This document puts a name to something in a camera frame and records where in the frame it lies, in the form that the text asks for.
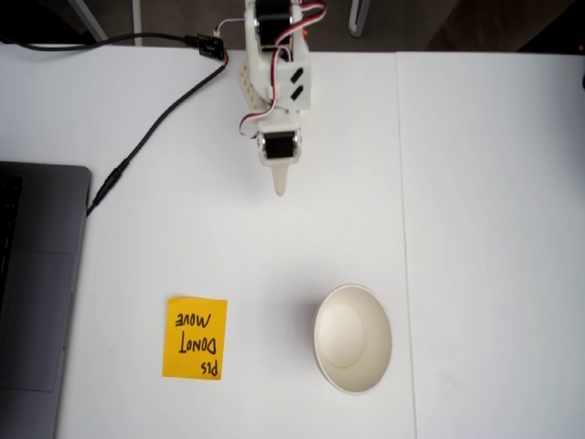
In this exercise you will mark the dark grey laptop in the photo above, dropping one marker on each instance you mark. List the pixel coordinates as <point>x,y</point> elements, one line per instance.
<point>41,297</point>

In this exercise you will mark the yellow handwritten sticky note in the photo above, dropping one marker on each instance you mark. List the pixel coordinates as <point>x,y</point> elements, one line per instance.
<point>173,366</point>

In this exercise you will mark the brown paper cup with note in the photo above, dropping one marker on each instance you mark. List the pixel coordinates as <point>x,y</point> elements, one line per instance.
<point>352,343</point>

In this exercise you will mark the small black circuit board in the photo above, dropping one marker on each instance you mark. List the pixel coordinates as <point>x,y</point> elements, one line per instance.
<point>211,46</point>

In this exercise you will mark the upright white metal leg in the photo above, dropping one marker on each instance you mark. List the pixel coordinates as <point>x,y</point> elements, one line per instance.
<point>137,23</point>

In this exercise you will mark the slanted grey metal leg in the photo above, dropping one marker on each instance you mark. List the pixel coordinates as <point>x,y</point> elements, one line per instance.
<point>89,18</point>

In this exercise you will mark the grey metal chair leg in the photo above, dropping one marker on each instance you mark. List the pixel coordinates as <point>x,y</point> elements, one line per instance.
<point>358,18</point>

